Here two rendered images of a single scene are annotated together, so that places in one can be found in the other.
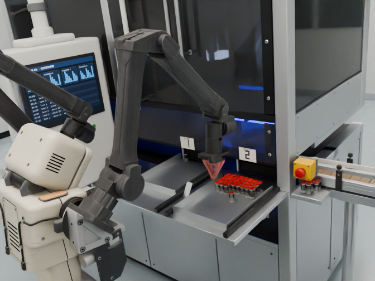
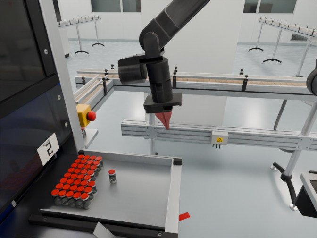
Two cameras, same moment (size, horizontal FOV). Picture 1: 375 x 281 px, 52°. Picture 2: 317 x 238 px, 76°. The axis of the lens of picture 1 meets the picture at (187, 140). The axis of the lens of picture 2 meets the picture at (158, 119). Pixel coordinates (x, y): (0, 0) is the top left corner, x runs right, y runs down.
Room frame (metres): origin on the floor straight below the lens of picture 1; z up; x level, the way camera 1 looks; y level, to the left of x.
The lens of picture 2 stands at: (1.54, 0.33, 1.40)
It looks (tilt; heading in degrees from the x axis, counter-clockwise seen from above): 30 degrees down; 236
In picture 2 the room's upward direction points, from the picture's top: straight up
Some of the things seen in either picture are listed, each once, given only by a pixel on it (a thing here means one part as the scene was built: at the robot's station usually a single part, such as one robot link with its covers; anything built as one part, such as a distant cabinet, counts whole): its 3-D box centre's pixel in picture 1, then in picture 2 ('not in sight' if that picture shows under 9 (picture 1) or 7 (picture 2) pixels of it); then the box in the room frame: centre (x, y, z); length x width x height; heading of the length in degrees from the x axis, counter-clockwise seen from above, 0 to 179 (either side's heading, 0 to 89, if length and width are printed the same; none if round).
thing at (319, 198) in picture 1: (312, 192); (78, 137); (1.41, -0.50, 0.87); 0.14 x 0.13 x 0.02; 139
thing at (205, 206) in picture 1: (224, 199); (116, 184); (1.39, -0.12, 0.90); 0.34 x 0.26 x 0.04; 138
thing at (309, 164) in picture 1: (305, 168); (80, 115); (1.39, -0.46, 0.99); 0.08 x 0.07 x 0.07; 139
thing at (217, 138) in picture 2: not in sight; (219, 138); (0.44, -0.47, 0.50); 0.12 x 0.05 x 0.09; 139
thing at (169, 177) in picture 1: (178, 172); not in sight; (1.70, 0.06, 0.90); 0.34 x 0.26 x 0.04; 139
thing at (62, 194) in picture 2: (241, 184); (77, 178); (1.49, -0.21, 0.90); 0.18 x 0.02 x 0.05; 48
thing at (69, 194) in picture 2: (238, 186); (83, 179); (1.47, -0.20, 0.90); 0.18 x 0.02 x 0.05; 48
